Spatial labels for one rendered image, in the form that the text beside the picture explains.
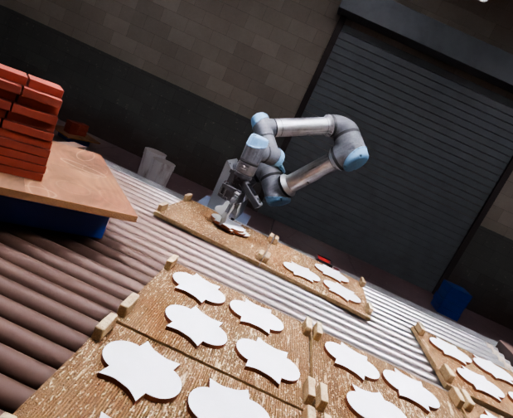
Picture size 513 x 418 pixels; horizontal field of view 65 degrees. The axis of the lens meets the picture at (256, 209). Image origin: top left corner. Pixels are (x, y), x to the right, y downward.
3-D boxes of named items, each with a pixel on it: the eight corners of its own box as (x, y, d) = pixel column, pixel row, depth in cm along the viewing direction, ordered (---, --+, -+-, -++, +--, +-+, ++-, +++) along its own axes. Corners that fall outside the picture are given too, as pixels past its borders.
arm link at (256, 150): (275, 143, 151) (261, 137, 145) (263, 169, 154) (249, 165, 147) (260, 135, 156) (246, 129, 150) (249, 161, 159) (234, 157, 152)
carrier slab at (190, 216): (186, 201, 176) (187, 197, 175) (271, 242, 172) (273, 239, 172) (152, 214, 142) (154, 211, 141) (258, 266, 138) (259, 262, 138)
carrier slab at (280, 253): (272, 242, 172) (273, 239, 172) (360, 285, 169) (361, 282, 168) (258, 267, 138) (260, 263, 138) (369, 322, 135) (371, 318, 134)
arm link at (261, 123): (356, 106, 177) (254, 108, 159) (365, 127, 174) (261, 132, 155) (343, 121, 187) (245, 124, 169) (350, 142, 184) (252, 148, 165)
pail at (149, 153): (159, 183, 544) (169, 157, 537) (138, 177, 527) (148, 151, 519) (153, 176, 568) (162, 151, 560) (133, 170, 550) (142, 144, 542)
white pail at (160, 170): (138, 185, 497) (149, 157, 489) (146, 181, 527) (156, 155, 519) (161, 195, 499) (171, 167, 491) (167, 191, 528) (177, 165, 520)
